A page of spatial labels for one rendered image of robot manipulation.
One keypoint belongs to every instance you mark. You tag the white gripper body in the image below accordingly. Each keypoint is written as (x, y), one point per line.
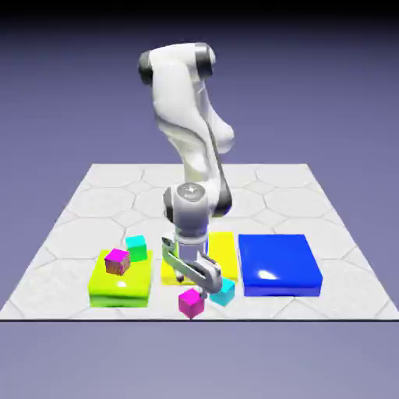
(190, 270)

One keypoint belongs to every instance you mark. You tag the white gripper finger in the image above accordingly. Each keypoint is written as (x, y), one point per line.
(202, 293)
(179, 277)

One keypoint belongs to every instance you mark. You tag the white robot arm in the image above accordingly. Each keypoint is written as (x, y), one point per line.
(184, 131)

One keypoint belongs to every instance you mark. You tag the small magenta cube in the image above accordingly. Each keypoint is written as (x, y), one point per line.
(117, 261)
(190, 303)

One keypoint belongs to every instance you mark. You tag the small cyan cube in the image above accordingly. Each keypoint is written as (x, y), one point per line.
(225, 294)
(137, 247)

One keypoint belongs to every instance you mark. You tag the large yellow box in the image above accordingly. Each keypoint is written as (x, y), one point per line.
(223, 252)

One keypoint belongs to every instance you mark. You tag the large lime green box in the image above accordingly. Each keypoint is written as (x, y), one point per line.
(121, 285)

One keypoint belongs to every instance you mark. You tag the large blue box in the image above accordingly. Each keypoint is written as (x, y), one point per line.
(277, 265)

